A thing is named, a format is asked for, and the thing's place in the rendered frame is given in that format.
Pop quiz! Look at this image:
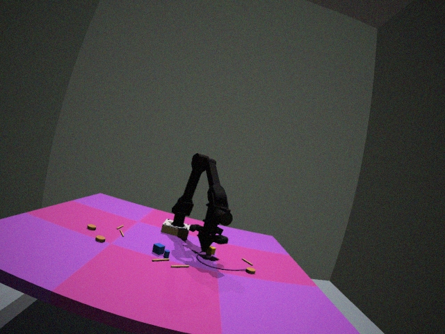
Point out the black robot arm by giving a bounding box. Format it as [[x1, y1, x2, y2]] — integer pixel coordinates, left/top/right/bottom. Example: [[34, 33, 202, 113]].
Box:
[[171, 153, 233, 228]]

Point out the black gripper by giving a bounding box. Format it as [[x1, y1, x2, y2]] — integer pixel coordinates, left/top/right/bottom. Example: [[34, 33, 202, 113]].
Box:
[[189, 218, 229, 253]]

